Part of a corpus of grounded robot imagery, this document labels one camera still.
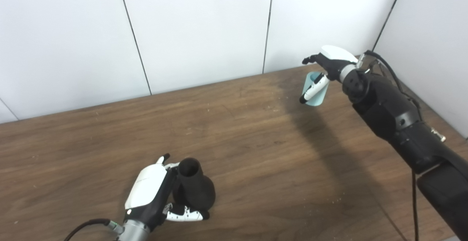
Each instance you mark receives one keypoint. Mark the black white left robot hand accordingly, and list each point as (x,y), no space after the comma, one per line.
(148,189)

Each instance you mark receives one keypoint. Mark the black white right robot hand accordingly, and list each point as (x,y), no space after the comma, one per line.
(334,60)

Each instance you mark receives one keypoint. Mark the black flared nozzle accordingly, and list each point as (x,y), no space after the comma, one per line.
(195,191)

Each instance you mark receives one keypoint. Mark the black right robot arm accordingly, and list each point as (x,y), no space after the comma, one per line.
(395,113)

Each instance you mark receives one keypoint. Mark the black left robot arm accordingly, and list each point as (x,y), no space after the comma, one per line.
(133,233)

